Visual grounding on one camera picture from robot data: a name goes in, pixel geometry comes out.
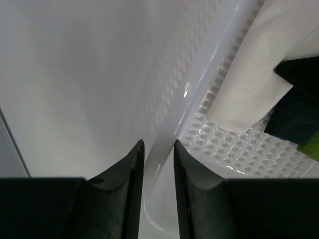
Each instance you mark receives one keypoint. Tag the left aluminium frame post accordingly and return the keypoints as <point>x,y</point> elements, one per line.
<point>11,161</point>

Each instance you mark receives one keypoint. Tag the white paper napkin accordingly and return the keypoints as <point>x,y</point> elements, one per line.
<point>282,30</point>

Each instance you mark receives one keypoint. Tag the green rolled napkin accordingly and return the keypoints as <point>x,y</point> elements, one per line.
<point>311,148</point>

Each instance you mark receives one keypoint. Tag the large white plastic basket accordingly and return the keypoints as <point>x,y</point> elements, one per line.
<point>253,154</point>

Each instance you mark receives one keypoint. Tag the dark navy rolled napkin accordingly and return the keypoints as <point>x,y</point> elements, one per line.
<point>295,118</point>

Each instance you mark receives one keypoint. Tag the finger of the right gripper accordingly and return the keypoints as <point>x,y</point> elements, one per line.
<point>302,73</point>

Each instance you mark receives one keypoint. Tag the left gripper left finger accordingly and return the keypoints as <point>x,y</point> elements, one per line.
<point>106,206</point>

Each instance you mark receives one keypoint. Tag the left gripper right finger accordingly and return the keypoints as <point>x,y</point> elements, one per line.
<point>212,207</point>

